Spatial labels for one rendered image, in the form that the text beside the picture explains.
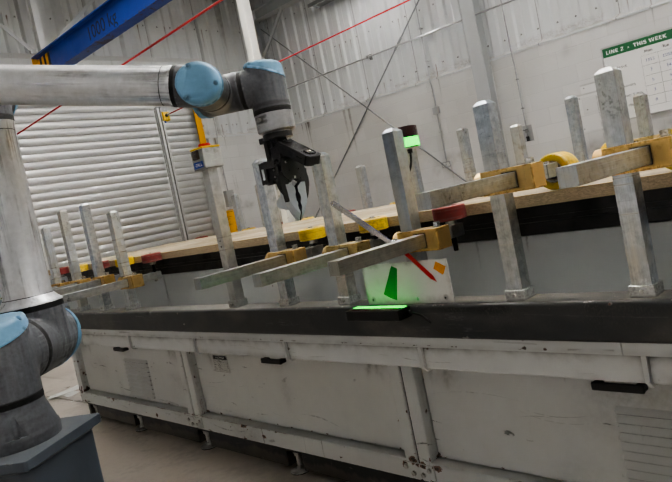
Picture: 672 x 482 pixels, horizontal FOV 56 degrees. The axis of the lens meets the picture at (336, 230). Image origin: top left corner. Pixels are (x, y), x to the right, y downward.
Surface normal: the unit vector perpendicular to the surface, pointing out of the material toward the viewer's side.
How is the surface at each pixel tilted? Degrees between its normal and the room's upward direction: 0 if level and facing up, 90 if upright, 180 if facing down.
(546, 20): 90
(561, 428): 90
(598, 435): 90
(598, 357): 90
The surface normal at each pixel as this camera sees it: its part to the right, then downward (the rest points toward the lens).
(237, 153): 0.73, -0.11
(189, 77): 0.04, 0.06
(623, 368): -0.70, 0.18
